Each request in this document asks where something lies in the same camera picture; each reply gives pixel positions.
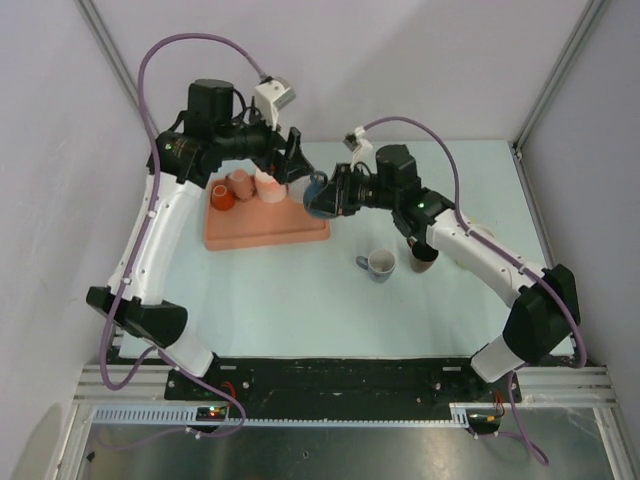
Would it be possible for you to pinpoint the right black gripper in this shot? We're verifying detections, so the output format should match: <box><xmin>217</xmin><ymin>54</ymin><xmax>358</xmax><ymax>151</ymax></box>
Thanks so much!
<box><xmin>306</xmin><ymin>165</ymin><xmax>397</xmax><ymax>219</ymax></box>

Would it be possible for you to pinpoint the dark blue mug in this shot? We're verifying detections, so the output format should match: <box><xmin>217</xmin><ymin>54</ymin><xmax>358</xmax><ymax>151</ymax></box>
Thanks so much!
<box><xmin>303</xmin><ymin>171</ymin><xmax>336</xmax><ymax>220</ymax></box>

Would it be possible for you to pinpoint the small pink mug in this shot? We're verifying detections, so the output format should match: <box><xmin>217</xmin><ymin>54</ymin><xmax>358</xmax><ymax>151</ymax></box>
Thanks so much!
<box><xmin>226</xmin><ymin>169</ymin><xmax>255</xmax><ymax>202</ymax></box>

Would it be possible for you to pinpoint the grey blue mug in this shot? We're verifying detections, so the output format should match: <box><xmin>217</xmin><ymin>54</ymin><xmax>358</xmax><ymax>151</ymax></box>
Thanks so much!
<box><xmin>355</xmin><ymin>249</ymin><xmax>396</xmax><ymax>283</ymax></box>

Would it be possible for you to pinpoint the orange mug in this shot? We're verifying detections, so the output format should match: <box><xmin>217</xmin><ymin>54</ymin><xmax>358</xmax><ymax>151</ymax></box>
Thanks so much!
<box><xmin>210</xmin><ymin>183</ymin><xmax>236</xmax><ymax>212</ymax></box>

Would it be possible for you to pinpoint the brown mug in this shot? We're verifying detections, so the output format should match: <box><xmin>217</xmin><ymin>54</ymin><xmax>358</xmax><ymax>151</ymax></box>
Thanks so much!
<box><xmin>407</xmin><ymin>238</ymin><xmax>439</xmax><ymax>273</ymax></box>

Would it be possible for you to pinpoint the yellow faceted mug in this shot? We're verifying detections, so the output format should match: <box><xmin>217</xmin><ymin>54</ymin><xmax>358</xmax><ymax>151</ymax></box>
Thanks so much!
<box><xmin>452</xmin><ymin>217</ymin><xmax>496</xmax><ymax>271</ymax></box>

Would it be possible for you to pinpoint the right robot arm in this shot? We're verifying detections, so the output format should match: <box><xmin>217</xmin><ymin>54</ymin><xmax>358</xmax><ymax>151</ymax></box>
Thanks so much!
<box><xmin>303</xmin><ymin>145</ymin><xmax>580</xmax><ymax>401</ymax></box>

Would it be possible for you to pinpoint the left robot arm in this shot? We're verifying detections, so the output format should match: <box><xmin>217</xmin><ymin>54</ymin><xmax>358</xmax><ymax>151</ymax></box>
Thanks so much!
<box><xmin>86</xmin><ymin>77</ymin><xmax>312</xmax><ymax>399</ymax></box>

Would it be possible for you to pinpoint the clear glass mug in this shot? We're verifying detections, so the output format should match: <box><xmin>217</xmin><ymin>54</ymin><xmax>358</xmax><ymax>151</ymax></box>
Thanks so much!
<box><xmin>287</xmin><ymin>176</ymin><xmax>311</xmax><ymax>204</ymax></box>

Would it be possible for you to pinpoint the large peach mug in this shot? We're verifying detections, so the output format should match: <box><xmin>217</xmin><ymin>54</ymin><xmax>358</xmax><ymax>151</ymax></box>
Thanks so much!
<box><xmin>254</xmin><ymin>169</ymin><xmax>287</xmax><ymax>204</ymax></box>

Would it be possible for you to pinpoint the salmon plastic tray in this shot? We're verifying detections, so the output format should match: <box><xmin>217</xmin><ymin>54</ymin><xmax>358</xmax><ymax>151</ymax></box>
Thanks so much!
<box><xmin>203</xmin><ymin>177</ymin><xmax>330</xmax><ymax>251</ymax></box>

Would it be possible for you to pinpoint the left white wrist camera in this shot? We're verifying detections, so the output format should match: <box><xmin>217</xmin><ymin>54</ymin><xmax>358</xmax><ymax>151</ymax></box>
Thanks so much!
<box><xmin>254</xmin><ymin>77</ymin><xmax>296</xmax><ymax>131</ymax></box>

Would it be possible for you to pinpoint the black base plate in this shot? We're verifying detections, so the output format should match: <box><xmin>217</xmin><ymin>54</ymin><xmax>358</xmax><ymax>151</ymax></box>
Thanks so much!
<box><xmin>164</xmin><ymin>355</ymin><xmax>524</xmax><ymax>422</ymax></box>

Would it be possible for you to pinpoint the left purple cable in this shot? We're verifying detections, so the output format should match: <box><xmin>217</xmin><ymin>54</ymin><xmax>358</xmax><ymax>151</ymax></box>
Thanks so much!
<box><xmin>92</xmin><ymin>33</ymin><xmax>276</xmax><ymax>451</ymax></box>

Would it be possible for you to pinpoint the purple cable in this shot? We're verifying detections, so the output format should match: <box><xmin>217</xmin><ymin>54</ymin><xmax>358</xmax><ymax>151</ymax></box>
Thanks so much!
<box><xmin>359</xmin><ymin>116</ymin><xmax>587</xmax><ymax>467</ymax></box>
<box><xmin>92</xmin><ymin>33</ymin><xmax>276</xmax><ymax>451</ymax></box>

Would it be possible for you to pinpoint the left aluminium frame post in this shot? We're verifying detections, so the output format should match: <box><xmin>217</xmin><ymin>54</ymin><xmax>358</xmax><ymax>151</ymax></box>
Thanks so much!
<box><xmin>74</xmin><ymin>0</ymin><xmax>151</xmax><ymax>157</ymax></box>

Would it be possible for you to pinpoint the aluminium frame post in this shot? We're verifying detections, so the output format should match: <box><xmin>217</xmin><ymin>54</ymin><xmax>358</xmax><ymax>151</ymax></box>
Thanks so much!
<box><xmin>74</xmin><ymin>0</ymin><xmax>151</xmax><ymax>157</ymax></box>
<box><xmin>511</xmin><ymin>0</ymin><xmax>610</xmax><ymax>160</ymax></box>

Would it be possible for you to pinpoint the white cable duct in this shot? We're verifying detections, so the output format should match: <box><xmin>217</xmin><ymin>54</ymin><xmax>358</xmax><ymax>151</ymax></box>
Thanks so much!
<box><xmin>93</xmin><ymin>405</ymin><xmax>498</xmax><ymax>428</ymax></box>

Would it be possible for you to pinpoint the aluminium front rail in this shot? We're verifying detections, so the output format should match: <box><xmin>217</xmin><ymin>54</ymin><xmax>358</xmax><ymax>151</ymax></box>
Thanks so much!
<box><xmin>72</xmin><ymin>363</ymin><xmax>614</xmax><ymax>407</ymax></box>

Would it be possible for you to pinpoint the right aluminium frame post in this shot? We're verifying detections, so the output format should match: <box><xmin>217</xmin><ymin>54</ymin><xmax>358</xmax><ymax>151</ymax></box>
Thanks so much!
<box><xmin>511</xmin><ymin>0</ymin><xmax>610</xmax><ymax>160</ymax></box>

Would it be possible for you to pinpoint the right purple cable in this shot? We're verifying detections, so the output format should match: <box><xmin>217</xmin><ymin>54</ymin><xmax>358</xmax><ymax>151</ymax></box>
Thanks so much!
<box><xmin>359</xmin><ymin>116</ymin><xmax>587</xmax><ymax>467</ymax></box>

